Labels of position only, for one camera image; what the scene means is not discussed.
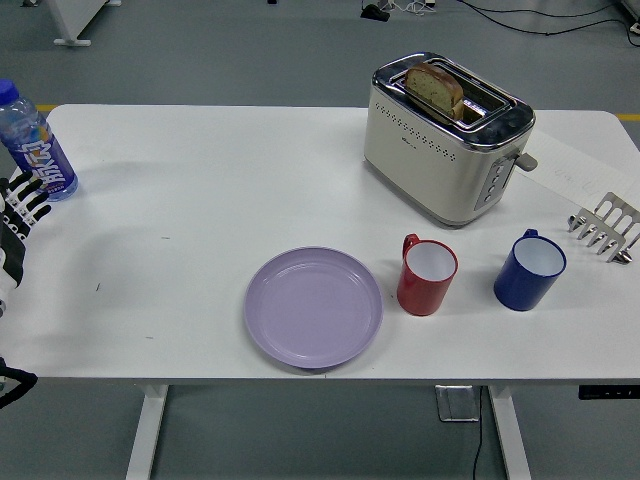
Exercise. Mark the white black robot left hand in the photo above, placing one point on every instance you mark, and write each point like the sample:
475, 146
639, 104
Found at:
10, 260

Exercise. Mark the white background furniture leg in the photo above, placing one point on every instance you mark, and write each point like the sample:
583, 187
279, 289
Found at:
75, 20

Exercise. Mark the blue mug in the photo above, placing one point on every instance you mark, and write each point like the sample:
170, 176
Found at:
520, 292

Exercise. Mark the cream silver toaster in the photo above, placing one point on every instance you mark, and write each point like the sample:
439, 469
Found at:
420, 165

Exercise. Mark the silver floor socket box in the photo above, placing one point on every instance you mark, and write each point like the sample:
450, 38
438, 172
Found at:
457, 404

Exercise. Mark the blue drink bottle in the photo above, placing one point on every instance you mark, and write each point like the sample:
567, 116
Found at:
45, 150

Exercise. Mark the brown bread slice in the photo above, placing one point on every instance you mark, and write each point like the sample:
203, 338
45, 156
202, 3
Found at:
432, 85

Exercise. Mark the black table control panel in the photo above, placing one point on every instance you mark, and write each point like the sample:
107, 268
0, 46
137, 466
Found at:
607, 392

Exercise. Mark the red mug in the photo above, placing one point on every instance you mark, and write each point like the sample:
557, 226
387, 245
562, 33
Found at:
420, 295

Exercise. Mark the black floor device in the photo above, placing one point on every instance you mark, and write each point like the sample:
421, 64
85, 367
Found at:
375, 12

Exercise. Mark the metal toast rack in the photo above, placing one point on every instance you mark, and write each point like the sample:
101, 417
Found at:
607, 235

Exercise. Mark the white paper sheet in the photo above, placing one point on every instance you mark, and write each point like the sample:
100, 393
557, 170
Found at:
575, 170

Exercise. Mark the purple plastic plate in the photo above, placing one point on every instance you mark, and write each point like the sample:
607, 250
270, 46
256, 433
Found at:
313, 308

